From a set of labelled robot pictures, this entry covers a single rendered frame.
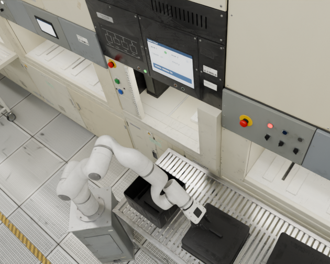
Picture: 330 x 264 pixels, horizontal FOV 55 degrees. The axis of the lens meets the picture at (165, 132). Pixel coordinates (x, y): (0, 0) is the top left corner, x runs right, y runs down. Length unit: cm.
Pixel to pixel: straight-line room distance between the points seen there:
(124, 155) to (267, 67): 71
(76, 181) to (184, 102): 108
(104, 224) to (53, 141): 176
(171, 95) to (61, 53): 125
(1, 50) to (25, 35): 46
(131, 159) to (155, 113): 98
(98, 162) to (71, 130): 222
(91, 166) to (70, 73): 161
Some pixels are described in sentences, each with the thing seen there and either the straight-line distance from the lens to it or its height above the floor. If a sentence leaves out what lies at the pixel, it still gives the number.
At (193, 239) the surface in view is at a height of 86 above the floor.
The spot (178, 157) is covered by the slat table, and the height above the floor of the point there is 76.
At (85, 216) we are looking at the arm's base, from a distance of 216.
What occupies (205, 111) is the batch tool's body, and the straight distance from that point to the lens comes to 163.
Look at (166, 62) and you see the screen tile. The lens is 166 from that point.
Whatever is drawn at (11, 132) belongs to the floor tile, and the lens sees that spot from 401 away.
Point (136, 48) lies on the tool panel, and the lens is 178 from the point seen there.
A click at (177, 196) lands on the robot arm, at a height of 114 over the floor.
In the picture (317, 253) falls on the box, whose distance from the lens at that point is 177.
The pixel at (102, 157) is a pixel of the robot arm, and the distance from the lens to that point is 148.
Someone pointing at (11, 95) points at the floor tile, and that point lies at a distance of 447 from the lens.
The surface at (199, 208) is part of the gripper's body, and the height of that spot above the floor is 103.
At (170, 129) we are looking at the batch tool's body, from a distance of 225.
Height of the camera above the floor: 263
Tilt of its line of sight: 52 degrees down
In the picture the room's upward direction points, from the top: 11 degrees counter-clockwise
